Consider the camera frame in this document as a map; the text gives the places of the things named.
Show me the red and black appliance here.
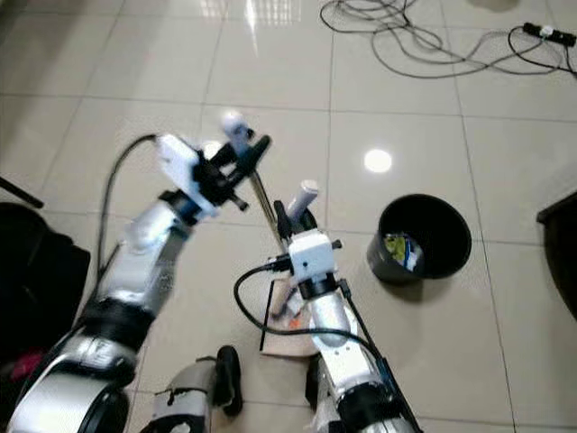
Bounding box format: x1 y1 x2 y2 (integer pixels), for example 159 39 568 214
2 352 48 391

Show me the black floor cable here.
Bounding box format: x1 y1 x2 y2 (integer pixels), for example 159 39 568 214
319 0 577 80

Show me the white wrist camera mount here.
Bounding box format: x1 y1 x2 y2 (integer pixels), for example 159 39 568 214
288 228 336 280
157 133 210 219

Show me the yellow green wrapper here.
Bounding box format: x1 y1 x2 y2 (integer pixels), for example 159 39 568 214
382 232 412 260

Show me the black power strip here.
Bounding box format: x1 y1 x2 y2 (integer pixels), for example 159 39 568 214
522 22 577 49

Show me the thin black rod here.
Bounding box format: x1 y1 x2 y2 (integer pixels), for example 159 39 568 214
0 177 45 210

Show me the blue white packet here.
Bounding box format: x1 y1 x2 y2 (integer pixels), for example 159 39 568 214
403 241 424 272

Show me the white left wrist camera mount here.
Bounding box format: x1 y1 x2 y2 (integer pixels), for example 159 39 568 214
157 133 210 219

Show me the robot left leg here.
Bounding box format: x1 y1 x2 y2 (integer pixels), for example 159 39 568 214
155 345 243 433

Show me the broom with white-tipped metal handle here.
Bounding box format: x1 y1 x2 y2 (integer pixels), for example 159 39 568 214
220 109 306 315

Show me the black round waste bin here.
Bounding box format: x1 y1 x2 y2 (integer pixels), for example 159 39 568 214
366 192 472 287

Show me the black fabric bag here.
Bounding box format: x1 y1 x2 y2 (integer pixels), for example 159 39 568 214
0 204 92 364

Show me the dark furniture piece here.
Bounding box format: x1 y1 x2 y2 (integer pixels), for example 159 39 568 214
536 189 577 322

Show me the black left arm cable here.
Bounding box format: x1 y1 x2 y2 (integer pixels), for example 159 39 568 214
95 133 163 282

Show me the robot leg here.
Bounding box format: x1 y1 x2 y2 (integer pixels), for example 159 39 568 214
155 345 243 433
304 355 336 418

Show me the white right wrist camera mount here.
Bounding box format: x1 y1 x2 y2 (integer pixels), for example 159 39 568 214
288 228 336 280

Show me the robot right leg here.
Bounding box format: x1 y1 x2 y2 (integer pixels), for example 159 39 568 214
304 355 336 418

